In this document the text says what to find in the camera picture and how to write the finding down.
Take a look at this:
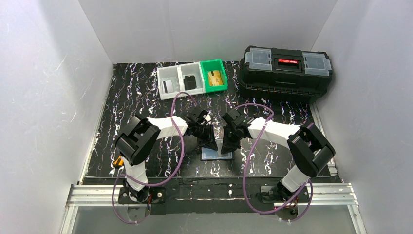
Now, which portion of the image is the black card holder wallet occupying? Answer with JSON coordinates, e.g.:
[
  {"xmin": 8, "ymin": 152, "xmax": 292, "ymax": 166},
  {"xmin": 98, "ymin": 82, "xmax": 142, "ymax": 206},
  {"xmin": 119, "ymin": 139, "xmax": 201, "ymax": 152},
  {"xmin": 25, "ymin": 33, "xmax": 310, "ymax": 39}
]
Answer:
[{"xmin": 201, "ymin": 139, "xmax": 234, "ymax": 161}]

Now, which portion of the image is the tan credit card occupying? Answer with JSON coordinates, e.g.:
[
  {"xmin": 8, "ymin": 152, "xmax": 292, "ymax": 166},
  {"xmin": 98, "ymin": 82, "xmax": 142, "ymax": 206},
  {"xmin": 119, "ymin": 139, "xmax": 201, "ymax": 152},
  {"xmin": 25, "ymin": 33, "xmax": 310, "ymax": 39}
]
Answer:
[{"xmin": 207, "ymin": 70, "xmax": 223, "ymax": 86}]

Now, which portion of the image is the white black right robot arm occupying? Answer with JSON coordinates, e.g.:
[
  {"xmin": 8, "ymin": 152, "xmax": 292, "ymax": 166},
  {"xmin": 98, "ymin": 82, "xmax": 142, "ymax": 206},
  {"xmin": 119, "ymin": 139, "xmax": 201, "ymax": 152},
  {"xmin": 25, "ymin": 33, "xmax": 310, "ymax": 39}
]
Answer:
[{"xmin": 221, "ymin": 109, "xmax": 336, "ymax": 201}]

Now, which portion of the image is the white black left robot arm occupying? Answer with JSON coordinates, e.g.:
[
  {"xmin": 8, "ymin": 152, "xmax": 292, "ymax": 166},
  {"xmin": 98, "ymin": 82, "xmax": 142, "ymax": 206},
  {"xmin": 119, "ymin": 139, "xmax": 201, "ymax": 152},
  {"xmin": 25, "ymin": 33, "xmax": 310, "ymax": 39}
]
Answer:
[{"xmin": 115, "ymin": 106, "xmax": 218, "ymax": 203}]

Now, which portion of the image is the black card in bin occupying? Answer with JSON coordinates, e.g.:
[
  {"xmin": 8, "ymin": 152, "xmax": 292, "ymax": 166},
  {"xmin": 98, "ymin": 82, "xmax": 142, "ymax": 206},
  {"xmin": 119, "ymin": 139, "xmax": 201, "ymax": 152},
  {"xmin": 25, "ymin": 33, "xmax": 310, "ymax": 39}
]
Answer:
[{"xmin": 183, "ymin": 75, "xmax": 197, "ymax": 90}]

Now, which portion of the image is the silver card in bin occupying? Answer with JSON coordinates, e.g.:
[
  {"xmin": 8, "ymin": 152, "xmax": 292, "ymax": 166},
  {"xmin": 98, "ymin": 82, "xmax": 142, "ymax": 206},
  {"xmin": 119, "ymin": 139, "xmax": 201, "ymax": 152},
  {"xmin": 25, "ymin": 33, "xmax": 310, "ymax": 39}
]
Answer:
[{"xmin": 162, "ymin": 80, "xmax": 175, "ymax": 94}]

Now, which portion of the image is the black marbled table mat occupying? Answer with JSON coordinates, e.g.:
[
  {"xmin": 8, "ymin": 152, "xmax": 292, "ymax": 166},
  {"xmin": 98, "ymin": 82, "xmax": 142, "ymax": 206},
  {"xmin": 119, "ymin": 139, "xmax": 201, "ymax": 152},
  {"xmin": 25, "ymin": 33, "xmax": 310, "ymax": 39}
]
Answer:
[{"xmin": 83, "ymin": 62, "xmax": 320, "ymax": 184}]

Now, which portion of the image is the white middle plastic bin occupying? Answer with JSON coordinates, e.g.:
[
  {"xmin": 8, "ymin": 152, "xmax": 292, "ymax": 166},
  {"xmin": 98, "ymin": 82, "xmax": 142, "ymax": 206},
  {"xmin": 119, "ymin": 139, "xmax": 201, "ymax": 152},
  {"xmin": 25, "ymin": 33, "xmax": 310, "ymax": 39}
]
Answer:
[{"xmin": 178, "ymin": 62, "xmax": 206, "ymax": 96}]

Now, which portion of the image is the white plastic bin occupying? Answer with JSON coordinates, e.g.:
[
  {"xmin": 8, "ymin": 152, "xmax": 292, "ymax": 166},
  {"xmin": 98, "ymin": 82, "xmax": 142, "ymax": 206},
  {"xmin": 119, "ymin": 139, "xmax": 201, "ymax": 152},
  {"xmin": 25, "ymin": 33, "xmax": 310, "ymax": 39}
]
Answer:
[
  {"xmin": 178, "ymin": 62, "xmax": 206, "ymax": 96},
  {"xmin": 157, "ymin": 65, "xmax": 183, "ymax": 100}
]

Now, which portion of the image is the white left plastic bin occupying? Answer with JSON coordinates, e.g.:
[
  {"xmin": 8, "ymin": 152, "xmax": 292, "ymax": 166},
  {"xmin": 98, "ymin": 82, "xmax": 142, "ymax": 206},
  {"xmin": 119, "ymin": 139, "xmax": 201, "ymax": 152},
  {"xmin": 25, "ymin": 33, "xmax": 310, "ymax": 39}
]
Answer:
[{"xmin": 157, "ymin": 65, "xmax": 183, "ymax": 100}]

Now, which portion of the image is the green plastic bin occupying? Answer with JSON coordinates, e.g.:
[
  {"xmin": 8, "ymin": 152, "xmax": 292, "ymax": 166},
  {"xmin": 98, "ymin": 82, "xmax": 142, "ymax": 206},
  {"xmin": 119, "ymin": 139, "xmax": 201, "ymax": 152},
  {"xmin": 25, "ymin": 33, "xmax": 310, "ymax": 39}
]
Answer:
[{"xmin": 200, "ymin": 59, "xmax": 228, "ymax": 93}]

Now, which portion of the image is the black plastic toolbox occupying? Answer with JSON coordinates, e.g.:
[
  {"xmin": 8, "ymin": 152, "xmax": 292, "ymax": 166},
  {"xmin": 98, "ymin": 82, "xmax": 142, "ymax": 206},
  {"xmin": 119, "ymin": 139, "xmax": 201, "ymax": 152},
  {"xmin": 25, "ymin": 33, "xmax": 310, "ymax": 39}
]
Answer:
[{"xmin": 237, "ymin": 46, "xmax": 333, "ymax": 104}]

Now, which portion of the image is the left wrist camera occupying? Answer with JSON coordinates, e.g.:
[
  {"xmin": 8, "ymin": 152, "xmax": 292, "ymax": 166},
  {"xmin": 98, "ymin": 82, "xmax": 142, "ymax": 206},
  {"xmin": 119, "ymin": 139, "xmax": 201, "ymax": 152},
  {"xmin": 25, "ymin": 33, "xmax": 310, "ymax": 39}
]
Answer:
[{"xmin": 190, "ymin": 106, "xmax": 211, "ymax": 125}]

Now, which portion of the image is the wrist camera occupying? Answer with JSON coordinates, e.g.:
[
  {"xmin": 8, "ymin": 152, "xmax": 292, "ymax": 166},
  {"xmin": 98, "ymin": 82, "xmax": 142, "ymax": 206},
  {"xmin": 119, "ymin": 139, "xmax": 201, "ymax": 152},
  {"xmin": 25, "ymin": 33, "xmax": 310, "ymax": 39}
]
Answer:
[
  {"xmin": 190, "ymin": 106, "xmax": 211, "ymax": 125},
  {"xmin": 222, "ymin": 109, "xmax": 247, "ymax": 128}
]

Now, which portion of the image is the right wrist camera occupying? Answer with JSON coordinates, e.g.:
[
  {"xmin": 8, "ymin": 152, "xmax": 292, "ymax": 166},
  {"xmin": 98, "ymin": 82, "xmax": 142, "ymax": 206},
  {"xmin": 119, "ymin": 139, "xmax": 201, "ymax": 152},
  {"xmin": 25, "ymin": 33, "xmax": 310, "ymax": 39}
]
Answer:
[{"xmin": 222, "ymin": 109, "xmax": 247, "ymax": 128}]

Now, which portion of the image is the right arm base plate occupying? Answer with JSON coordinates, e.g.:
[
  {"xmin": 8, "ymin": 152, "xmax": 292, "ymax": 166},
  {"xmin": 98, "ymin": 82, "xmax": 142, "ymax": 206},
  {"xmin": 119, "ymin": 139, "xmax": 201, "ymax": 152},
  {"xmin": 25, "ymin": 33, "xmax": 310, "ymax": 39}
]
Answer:
[{"xmin": 256, "ymin": 186, "xmax": 310, "ymax": 206}]

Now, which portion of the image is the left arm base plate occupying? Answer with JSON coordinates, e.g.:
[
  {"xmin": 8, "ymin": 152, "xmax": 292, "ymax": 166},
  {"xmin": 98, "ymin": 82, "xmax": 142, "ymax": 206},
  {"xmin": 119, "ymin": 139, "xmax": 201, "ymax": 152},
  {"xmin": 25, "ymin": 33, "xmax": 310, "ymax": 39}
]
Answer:
[{"xmin": 117, "ymin": 187, "xmax": 166, "ymax": 204}]

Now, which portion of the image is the aluminium frame rail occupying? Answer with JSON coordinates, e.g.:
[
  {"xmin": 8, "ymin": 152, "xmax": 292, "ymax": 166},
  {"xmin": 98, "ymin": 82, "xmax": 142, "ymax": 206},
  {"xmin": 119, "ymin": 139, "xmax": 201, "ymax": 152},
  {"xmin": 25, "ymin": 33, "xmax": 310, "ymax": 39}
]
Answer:
[{"xmin": 60, "ymin": 179, "xmax": 367, "ymax": 234}]

